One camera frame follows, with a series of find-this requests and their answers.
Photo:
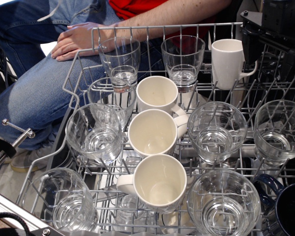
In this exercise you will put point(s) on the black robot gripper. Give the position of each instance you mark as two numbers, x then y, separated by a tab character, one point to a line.
275	27

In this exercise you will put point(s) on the ribbed glass tumbler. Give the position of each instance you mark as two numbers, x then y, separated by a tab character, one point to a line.
216	130
95	132
61	198
223	203
274	132

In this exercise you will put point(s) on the bystander bare forearm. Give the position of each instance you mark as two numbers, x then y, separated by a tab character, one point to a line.
172	12

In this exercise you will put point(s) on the bystander bare hand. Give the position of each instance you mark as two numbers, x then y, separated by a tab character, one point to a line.
80	37

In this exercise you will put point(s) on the white mug back right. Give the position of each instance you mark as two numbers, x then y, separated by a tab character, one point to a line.
227	61

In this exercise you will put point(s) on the tall clear glass back centre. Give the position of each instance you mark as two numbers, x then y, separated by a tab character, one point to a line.
183	57

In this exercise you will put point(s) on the tall clear glass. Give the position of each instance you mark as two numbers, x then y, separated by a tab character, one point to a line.
121	57
183	57

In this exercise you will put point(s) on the cream mug upper centre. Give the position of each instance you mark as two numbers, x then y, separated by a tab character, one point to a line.
158	92

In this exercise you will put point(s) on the cream mug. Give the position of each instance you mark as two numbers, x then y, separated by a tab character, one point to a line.
156	132
158	92
159	181

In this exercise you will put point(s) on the red shirt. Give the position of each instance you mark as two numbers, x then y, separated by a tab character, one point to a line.
126	9

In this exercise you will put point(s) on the tall clear glass back left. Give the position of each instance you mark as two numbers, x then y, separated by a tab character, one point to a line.
121	57

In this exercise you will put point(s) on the cream mug middle centre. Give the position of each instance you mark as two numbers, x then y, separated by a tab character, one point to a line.
156	132

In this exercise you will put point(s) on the clear glass behind left tumbler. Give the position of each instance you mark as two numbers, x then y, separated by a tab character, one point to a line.
117	93

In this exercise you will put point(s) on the dark blue mug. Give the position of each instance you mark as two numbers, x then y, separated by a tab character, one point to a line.
279	206

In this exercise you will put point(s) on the cream mug lower centre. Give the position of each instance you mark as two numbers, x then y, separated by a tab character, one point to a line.
159	181

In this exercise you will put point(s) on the blue denim jeans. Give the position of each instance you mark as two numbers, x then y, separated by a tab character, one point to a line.
36	100

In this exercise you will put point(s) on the grey sneaker with tan sole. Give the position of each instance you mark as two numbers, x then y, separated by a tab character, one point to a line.
23	158

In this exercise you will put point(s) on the grey wire dishwasher rack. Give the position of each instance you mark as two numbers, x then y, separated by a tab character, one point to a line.
274	79

